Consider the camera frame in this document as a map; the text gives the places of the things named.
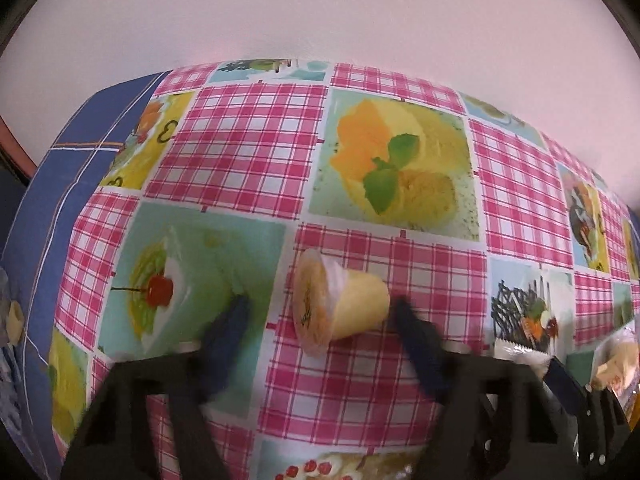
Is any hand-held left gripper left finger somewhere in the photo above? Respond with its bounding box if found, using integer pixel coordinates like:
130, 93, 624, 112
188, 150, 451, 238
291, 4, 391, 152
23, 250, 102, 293
60, 294, 253, 480

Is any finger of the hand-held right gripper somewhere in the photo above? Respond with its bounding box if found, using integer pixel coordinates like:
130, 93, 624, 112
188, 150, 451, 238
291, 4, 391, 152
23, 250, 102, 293
545, 356, 632, 480

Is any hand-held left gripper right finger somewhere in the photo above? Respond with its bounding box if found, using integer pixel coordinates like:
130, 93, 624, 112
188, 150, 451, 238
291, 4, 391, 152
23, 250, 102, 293
390, 296, 576, 480

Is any white printed packet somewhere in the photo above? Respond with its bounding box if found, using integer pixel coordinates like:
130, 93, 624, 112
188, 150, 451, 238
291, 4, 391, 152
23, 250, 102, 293
492, 337, 551, 376

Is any clear bread bun packet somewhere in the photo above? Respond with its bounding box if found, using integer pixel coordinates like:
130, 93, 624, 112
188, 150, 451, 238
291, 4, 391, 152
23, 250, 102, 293
590, 327, 640, 396

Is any pale yellow jelly cup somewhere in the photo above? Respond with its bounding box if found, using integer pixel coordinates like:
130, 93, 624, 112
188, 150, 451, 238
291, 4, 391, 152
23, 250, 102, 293
291, 248, 391, 358

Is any small pale yellow cup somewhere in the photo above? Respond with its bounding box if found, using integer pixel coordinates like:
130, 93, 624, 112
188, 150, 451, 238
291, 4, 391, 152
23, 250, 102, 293
6, 300, 26, 347

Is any pink checked printed tablecloth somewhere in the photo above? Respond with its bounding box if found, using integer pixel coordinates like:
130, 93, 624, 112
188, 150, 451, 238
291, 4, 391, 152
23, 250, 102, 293
47, 58, 640, 480

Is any brown wooden frame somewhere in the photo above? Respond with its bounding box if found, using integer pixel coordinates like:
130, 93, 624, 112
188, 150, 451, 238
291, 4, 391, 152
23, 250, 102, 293
0, 117, 38, 186

